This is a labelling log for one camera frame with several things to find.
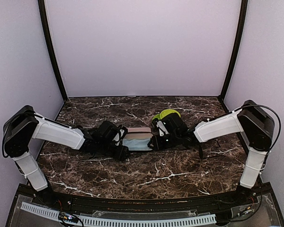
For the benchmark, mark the black table front rail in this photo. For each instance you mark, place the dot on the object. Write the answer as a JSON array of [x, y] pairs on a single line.
[[217, 203]]

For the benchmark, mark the green plate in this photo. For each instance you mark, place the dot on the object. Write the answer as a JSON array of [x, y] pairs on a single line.
[[156, 118]]

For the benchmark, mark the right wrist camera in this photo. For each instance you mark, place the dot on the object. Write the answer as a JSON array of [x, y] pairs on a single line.
[[160, 126]]

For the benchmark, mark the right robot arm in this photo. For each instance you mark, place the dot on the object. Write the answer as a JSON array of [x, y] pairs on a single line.
[[250, 119]]

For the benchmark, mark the black sunglasses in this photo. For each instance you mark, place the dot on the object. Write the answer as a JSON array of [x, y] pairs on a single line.
[[210, 149]]

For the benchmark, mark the white slotted cable duct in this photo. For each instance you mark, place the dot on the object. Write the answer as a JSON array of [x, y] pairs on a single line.
[[116, 219]]

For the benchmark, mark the green bowl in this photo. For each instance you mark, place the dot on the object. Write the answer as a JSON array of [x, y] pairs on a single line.
[[166, 112]]

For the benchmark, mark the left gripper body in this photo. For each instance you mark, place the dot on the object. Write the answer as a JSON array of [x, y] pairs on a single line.
[[118, 155]]

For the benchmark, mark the right black frame post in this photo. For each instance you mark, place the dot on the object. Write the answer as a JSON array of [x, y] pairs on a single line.
[[235, 50]]

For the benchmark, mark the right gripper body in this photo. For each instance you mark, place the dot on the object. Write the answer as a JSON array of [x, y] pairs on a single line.
[[163, 145]]

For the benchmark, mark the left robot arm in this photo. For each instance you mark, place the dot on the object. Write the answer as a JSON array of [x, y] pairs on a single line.
[[26, 125]]

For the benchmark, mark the black frame post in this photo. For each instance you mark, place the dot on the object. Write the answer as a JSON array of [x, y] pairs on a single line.
[[235, 50], [50, 48]]

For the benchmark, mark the left black frame post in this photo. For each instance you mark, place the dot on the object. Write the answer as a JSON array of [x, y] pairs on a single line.
[[50, 48]]

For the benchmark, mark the black glasses case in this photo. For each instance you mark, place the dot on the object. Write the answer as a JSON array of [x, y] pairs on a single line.
[[138, 136]]

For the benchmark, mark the pink glasses case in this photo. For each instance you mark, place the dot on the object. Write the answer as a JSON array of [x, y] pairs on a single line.
[[139, 130]]

